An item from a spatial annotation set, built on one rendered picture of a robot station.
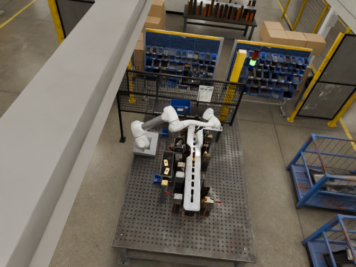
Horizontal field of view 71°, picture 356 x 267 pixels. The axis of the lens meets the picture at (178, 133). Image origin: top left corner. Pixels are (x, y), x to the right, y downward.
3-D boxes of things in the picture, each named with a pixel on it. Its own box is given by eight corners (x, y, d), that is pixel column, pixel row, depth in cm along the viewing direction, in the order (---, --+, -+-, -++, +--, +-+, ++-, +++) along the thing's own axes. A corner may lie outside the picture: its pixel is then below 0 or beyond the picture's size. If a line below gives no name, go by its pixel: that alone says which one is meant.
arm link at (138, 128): (132, 139, 337) (126, 124, 336) (140, 136, 350) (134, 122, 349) (174, 121, 291) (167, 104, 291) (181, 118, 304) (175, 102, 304)
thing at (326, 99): (287, 121, 542) (340, 32, 395) (286, 117, 551) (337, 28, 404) (335, 127, 543) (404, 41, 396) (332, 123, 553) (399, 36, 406)
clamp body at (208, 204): (209, 218, 304) (215, 204, 278) (197, 216, 304) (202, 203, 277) (209, 210, 311) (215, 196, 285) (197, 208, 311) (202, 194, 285)
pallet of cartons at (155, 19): (158, 50, 694) (159, 11, 617) (129, 46, 696) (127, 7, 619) (165, 31, 775) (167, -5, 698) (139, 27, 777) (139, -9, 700)
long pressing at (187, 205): (202, 212, 278) (202, 211, 277) (181, 209, 278) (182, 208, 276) (203, 124, 371) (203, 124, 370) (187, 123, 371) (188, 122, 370)
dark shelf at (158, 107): (211, 119, 379) (211, 118, 377) (152, 112, 377) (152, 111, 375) (211, 109, 394) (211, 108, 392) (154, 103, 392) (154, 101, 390)
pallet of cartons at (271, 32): (289, 76, 667) (314, 26, 568) (297, 94, 613) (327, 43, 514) (245, 71, 663) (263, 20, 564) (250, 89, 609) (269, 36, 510)
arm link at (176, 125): (185, 127, 302) (181, 117, 301) (174, 132, 291) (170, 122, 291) (179, 130, 312) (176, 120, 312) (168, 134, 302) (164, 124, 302)
